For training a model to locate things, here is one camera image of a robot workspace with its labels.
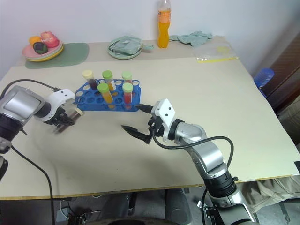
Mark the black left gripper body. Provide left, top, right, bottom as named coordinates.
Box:
left=50, top=106, right=70, bottom=128

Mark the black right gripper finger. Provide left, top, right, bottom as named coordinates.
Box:
left=135, top=104, right=155, bottom=116
left=120, top=125, right=152, bottom=145

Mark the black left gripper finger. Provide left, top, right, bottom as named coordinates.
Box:
left=53, top=125, right=69, bottom=135
left=60, top=114, right=76, bottom=126

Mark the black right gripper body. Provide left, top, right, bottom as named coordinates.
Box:
left=147, top=114, right=165, bottom=139

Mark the dark brown cream-capped test tube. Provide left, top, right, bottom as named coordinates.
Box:
left=69, top=108, right=85, bottom=120

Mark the red green-capped test tube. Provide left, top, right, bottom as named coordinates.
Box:
left=122, top=82, right=135, bottom=110

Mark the blue test tube rack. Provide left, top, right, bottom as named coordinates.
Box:
left=74, top=79, right=141, bottom=113

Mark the clear green-capped test tube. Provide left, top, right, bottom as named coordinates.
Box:
left=121, top=71, right=134, bottom=83

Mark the orange green-capped test tube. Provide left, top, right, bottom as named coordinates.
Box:
left=97, top=82, right=116, bottom=110

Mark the dark red cream-capped test tube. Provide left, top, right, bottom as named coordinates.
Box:
left=82, top=70, right=99, bottom=91

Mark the yellow green-capped test tube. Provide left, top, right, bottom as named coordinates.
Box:
left=101, top=70, right=117, bottom=91

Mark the pale green plate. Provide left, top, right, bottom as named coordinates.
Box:
left=107, top=37, right=144, bottom=60

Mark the yellow plate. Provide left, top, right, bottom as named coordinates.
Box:
left=24, top=43, right=64, bottom=60

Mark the green placemat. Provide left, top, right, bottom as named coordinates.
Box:
left=25, top=42, right=90, bottom=70

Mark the pale green pouch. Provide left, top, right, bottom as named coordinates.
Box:
left=109, top=35, right=155, bottom=55

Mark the pink plate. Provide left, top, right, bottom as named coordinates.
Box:
left=22, top=41, right=63, bottom=59

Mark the dark toy fruit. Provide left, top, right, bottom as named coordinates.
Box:
left=32, top=42, right=49, bottom=55

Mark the pink toy fruit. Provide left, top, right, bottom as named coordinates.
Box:
left=40, top=30, right=60, bottom=49

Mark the orange soda bottle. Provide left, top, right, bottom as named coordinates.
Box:
left=157, top=0, right=172, bottom=49

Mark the orange toy fruit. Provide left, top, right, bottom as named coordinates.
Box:
left=29, top=35, right=45, bottom=46

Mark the dark rounded shape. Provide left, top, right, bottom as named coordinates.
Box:
left=165, top=188, right=193, bottom=225

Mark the pale green cloth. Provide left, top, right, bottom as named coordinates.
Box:
left=169, top=30, right=214, bottom=47

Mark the clear zip plastic bag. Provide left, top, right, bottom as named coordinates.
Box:
left=193, top=44, right=239, bottom=64

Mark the black floor device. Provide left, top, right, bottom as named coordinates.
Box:
left=67, top=212, right=95, bottom=225

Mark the blue plastic stool stack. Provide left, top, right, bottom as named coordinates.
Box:
left=253, top=67, right=275, bottom=98

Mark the brown wooden cabinet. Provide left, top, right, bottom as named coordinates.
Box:
left=264, top=30, right=300, bottom=113

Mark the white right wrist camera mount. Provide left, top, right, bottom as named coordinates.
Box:
left=150, top=98, right=177, bottom=143

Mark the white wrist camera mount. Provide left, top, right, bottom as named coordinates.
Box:
left=43, top=88, right=76, bottom=125
left=150, top=98, right=177, bottom=143

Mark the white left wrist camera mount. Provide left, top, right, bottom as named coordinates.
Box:
left=43, top=88, right=76, bottom=125

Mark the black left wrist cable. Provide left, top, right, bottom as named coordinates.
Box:
left=0, top=79, right=62, bottom=99

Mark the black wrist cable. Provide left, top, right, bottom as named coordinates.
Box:
left=151, top=134, right=235, bottom=170
left=0, top=79, right=62, bottom=99

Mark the black hanging cable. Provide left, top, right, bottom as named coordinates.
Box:
left=10, top=143, right=56, bottom=225

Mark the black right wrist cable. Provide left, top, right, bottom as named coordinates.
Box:
left=151, top=134, right=235, bottom=170

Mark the black table post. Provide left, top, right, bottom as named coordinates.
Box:
left=127, top=192, right=138, bottom=211

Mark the black thin cable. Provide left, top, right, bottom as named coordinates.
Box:
left=201, top=187, right=210, bottom=225

